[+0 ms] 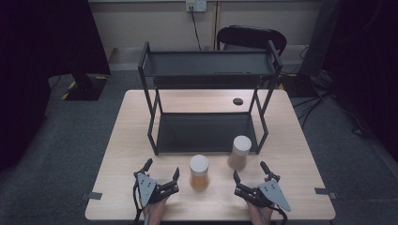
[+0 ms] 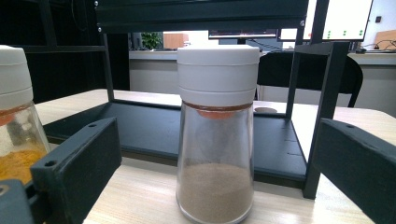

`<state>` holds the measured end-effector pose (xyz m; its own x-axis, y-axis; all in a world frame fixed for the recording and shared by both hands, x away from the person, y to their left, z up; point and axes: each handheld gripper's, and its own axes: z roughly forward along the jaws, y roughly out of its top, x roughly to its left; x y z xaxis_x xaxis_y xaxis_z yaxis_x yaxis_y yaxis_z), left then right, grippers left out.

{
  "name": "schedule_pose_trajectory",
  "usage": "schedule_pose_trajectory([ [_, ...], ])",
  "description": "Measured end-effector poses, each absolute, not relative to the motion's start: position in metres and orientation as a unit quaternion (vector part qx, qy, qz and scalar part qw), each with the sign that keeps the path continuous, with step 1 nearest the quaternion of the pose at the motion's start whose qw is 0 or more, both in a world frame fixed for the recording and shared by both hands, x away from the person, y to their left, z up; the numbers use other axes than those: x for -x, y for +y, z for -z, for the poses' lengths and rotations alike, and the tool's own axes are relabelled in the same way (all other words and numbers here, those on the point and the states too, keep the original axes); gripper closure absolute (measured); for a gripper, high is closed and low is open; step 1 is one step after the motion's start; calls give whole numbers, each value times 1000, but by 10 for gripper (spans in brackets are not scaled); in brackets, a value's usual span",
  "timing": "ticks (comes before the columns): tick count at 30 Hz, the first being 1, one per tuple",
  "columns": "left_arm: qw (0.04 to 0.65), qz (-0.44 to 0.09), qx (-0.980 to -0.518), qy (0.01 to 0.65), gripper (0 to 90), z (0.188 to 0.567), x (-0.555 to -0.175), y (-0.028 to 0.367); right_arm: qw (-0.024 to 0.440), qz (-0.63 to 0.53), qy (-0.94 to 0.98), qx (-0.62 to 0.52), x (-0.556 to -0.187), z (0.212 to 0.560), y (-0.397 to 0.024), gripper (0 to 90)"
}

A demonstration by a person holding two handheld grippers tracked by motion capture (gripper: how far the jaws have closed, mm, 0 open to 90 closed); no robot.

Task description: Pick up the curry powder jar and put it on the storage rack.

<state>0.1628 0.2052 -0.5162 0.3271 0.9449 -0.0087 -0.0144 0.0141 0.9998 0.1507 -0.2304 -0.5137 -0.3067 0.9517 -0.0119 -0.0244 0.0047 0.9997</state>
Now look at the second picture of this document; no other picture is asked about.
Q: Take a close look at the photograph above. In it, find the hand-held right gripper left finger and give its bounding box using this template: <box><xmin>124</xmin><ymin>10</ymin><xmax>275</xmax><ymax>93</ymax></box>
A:
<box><xmin>30</xmin><ymin>116</ymin><xmax>122</xmax><ymax>224</ymax></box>

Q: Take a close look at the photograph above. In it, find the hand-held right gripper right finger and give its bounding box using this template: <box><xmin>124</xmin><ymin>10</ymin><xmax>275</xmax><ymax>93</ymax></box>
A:
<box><xmin>312</xmin><ymin>118</ymin><xmax>396</xmax><ymax>224</ymax></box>

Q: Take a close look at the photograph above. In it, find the black metal two-tier rack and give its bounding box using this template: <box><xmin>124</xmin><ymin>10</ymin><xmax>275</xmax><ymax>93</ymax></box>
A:
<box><xmin>43</xmin><ymin>0</ymin><xmax>351</xmax><ymax>201</ymax></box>

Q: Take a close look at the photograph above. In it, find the orange spice jar white lid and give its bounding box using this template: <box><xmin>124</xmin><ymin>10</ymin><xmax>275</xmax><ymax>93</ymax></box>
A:
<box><xmin>0</xmin><ymin>45</ymin><xmax>51</xmax><ymax>185</ymax></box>

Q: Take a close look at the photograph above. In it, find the brown spice jar white lid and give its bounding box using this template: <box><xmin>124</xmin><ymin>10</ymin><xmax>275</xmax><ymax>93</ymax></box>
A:
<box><xmin>175</xmin><ymin>44</ymin><xmax>262</xmax><ymax>224</ymax></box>

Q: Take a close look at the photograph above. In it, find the black office chair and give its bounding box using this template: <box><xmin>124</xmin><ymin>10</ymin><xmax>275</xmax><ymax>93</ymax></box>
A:
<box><xmin>256</xmin><ymin>50</ymin><xmax>364</xmax><ymax>108</ymax></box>

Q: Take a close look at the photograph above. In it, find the brown cardboard box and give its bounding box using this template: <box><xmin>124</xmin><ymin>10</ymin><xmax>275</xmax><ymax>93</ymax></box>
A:
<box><xmin>373</xmin><ymin>29</ymin><xmax>396</xmax><ymax>50</ymax></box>

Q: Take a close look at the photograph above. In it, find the green potted plant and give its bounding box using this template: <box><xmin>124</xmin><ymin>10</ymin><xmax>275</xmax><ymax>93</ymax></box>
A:
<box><xmin>141</xmin><ymin>32</ymin><xmax>163</xmax><ymax>50</ymax></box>

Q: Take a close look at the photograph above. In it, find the monitor with white screen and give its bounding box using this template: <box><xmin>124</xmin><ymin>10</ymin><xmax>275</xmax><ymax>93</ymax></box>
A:
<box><xmin>276</xmin><ymin>0</ymin><xmax>375</xmax><ymax>43</ymax></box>

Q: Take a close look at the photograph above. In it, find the brown wooden cabinet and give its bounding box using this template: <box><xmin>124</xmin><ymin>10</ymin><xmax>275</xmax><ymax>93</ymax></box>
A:
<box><xmin>163</xmin><ymin>32</ymin><xmax>190</xmax><ymax>49</ymax></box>

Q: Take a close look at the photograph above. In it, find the monitor with dark screen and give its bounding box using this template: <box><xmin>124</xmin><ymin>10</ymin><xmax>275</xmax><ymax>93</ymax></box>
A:
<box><xmin>207</xmin><ymin>29</ymin><xmax>278</xmax><ymax>40</ymax></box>

